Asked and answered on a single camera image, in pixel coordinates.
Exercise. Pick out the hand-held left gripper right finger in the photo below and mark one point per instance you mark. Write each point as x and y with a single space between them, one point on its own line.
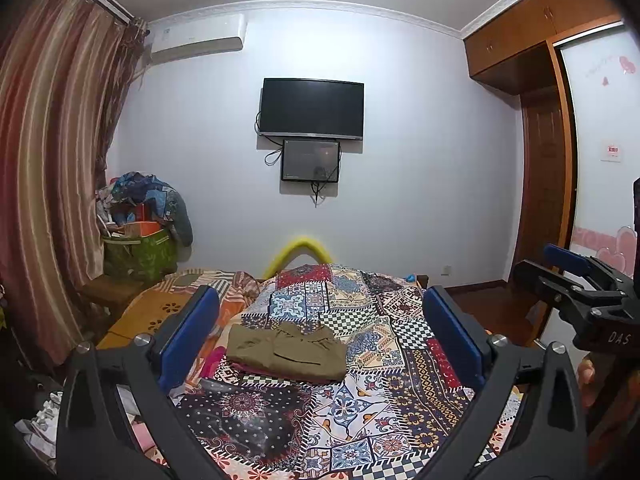
452 332

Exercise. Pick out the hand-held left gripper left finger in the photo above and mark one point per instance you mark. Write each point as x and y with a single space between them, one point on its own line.
192 330

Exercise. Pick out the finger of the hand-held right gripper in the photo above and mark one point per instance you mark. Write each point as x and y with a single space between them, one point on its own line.
567 257
540 280

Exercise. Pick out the olive green pants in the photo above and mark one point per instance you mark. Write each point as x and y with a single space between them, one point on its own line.
290 355

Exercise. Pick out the person's right hand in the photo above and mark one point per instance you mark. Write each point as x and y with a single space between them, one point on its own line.
586 375

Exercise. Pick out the pink folded cloth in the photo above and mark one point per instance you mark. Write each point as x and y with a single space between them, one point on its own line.
255 369

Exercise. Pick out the green storage bag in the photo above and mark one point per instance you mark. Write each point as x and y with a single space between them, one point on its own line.
145 257

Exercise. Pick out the brown wooden bench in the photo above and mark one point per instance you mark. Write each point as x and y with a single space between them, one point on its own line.
110 290

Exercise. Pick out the orange box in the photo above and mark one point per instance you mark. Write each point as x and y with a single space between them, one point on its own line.
145 227

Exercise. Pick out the small white door sign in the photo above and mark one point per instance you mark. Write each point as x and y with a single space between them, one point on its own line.
612 152

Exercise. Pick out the patchwork printed bed sheet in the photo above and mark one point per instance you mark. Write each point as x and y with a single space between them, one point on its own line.
360 410

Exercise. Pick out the yellow curved headboard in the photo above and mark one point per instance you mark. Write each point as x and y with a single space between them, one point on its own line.
300 244

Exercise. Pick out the pile of clothes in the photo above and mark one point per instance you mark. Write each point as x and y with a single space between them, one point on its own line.
145 200

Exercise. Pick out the white crumpled cloth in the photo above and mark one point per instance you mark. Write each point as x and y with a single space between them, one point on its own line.
45 410

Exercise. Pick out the brown wooden wardrobe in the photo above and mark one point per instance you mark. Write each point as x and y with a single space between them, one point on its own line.
525 35

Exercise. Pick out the striped brown curtain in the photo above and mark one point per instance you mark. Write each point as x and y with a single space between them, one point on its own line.
50 135

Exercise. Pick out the white air conditioner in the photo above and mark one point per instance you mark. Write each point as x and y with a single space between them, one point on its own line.
200 37

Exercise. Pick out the small black wall monitor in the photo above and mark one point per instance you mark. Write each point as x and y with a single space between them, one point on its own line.
310 160

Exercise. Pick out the black wall television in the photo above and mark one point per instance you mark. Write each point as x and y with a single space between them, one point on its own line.
310 107

